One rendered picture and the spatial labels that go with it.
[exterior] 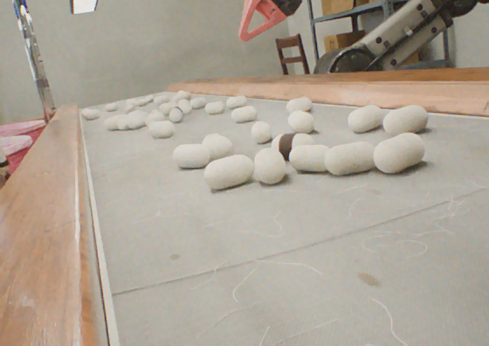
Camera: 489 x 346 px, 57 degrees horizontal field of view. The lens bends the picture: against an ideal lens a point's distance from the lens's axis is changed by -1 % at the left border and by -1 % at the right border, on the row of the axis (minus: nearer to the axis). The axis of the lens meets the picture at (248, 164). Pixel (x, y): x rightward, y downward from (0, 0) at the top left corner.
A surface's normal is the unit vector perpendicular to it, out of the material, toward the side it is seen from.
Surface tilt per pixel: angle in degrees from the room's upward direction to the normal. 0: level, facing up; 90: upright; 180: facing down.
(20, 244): 0
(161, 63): 89
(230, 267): 0
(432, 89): 45
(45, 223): 0
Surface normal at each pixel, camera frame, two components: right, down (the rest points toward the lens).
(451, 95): -0.77, -0.51
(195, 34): 0.29, 0.18
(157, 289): -0.18, -0.96
